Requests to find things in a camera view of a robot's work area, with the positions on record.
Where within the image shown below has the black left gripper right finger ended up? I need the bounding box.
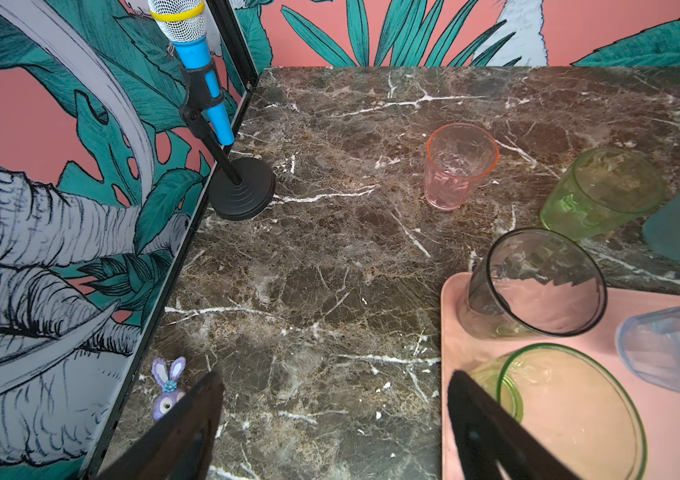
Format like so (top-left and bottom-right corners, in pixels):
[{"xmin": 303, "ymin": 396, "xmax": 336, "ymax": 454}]
[{"xmin": 447, "ymin": 370, "xmax": 576, "ymax": 479}]

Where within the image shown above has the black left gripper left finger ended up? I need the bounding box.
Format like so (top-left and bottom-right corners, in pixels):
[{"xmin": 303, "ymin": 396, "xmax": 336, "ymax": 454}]
[{"xmin": 99, "ymin": 372, "xmax": 225, "ymax": 480}]

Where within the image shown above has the tall green glass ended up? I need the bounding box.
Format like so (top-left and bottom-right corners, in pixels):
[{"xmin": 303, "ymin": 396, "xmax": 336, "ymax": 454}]
[{"xmin": 468, "ymin": 343, "xmax": 648, "ymax": 479}]

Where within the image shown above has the tall smoky grey glass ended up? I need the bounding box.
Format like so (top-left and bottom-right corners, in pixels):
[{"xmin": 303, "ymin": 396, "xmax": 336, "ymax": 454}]
[{"xmin": 457, "ymin": 228, "xmax": 608, "ymax": 340}]

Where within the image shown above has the short pink glass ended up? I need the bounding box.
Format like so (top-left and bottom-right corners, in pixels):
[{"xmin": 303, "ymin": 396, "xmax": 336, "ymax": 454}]
[{"xmin": 424, "ymin": 123, "xmax": 499, "ymax": 211}]

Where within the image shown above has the pink plastic tray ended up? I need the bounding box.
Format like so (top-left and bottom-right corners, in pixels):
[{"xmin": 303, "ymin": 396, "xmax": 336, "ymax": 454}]
[{"xmin": 441, "ymin": 272, "xmax": 680, "ymax": 479}]

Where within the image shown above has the purple bunny toy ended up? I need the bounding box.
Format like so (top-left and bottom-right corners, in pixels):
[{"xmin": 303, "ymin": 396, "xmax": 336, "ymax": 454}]
[{"xmin": 152, "ymin": 356, "xmax": 186, "ymax": 421}]

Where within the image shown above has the black microphone stand base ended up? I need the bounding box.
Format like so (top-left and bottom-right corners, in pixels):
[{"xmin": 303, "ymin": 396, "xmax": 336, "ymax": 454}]
[{"xmin": 208, "ymin": 157, "xmax": 276, "ymax": 221}]

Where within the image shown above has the short green glass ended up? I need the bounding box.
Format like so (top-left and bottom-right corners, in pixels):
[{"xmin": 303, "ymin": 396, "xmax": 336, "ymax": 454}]
[{"xmin": 540, "ymin": 147, "xmax": 666, "ymax": 241}]

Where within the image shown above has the blue toy microphone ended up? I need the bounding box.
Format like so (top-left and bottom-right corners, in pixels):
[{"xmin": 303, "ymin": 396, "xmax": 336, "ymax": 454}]
[{"xmin": 148, "ymin": 0, "xmax": 235, "ymax": 146}]

